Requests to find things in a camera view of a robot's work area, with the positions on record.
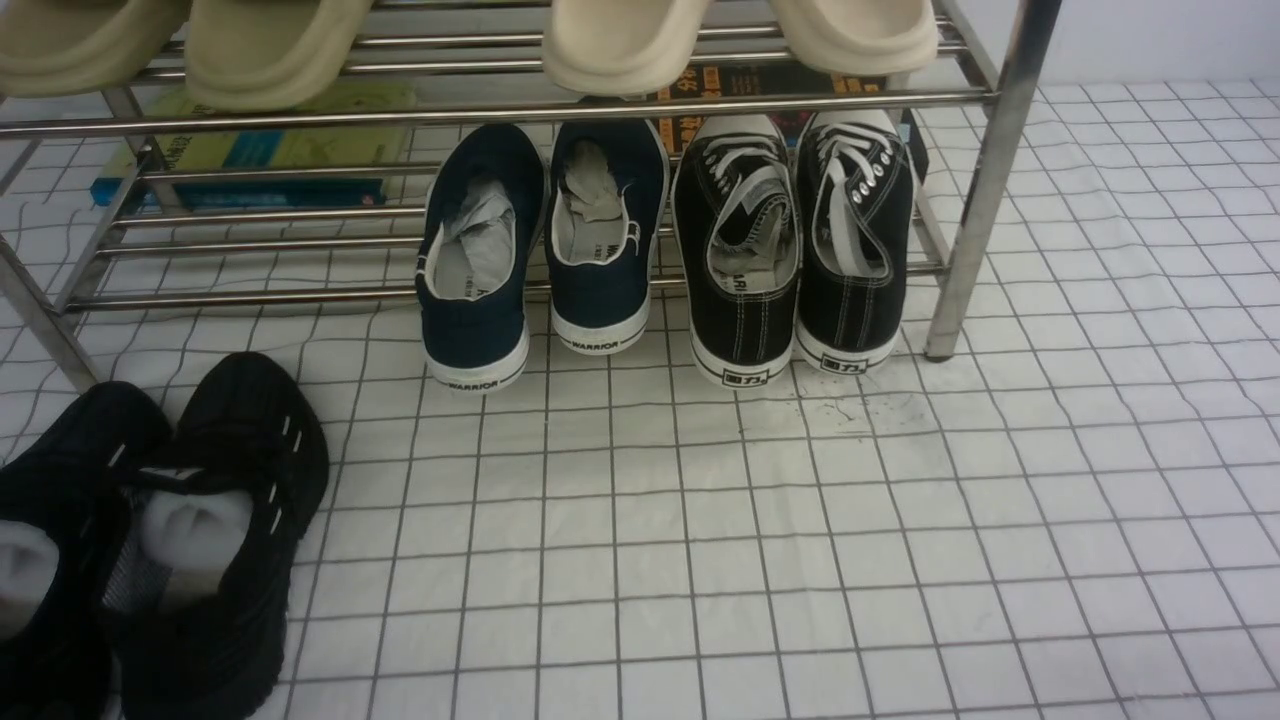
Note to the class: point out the navy canvas shoe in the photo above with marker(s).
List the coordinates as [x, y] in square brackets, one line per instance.
[484, 213]
[610, 180]

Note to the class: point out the black canvas sneaker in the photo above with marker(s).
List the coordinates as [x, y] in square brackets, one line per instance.
[734, 217]
[855, 190]

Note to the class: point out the silver metal shoe rack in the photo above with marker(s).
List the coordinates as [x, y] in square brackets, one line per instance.
[148, 197]

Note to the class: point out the black orange box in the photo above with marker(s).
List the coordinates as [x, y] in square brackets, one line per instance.
[719, 80]

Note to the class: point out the cream slipper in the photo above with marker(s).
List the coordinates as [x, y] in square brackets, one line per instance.
[619, 48]
[860, 38]

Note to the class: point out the green blue book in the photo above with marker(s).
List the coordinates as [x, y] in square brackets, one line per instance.
[277, 149]

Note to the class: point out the cream slipper far right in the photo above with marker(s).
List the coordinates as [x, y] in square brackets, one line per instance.
[860, 38]

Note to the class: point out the beige slipper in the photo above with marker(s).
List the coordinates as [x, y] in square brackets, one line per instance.
[268, 55]
[60, 48]

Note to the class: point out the black mesh sneaker right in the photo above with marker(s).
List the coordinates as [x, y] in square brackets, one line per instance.
[195, 606]

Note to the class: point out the black mesh sneaker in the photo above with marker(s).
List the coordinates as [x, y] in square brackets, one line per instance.
[64, 520]
[195, 606]

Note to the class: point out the black mesh sneaker left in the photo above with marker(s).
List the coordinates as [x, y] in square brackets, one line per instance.
[64, 520]

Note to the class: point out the beige slipper far left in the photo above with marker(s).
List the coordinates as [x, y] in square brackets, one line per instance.
[60, 48]

